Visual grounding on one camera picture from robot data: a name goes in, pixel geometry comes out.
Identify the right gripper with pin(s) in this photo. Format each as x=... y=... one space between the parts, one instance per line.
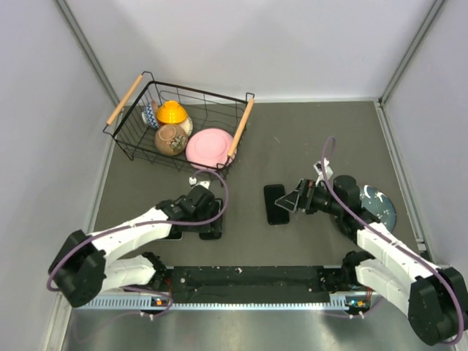
x=307 y=189

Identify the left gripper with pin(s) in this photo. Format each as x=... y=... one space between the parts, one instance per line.
x=215 y=211

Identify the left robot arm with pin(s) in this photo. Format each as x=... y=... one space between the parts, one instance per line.
x=88 y=264

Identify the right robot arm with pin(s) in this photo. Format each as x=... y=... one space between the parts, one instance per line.
x=433 y=299

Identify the white phone black screen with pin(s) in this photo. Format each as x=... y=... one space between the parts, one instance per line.
x=173 y=236

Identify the pink plate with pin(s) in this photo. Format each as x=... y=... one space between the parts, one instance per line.
x=208 y=148

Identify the brown ceramic bowl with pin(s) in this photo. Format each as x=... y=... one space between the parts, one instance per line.
x=171 y=140

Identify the cream bowl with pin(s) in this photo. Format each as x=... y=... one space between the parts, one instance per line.
x=187 y=125

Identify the blue ceramic plate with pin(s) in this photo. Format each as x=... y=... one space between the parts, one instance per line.
x=380 y=205

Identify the orange bowl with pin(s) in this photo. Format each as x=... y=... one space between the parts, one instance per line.
x=171 y=112

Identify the blue white patterned cup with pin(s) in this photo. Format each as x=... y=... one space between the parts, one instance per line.
x=149 y=115

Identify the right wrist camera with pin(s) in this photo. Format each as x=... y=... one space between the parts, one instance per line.
x=323 y=170

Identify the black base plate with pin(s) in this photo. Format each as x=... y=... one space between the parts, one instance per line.
x=254 y=284

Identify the right wooden basket handle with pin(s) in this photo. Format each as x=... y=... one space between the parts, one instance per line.
x=241 y=127

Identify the wooden basket handle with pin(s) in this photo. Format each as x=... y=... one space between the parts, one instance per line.
x=124 y=100
x=241 y=127

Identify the left wooden basket handle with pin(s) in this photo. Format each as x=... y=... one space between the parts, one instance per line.
x=124 y=100

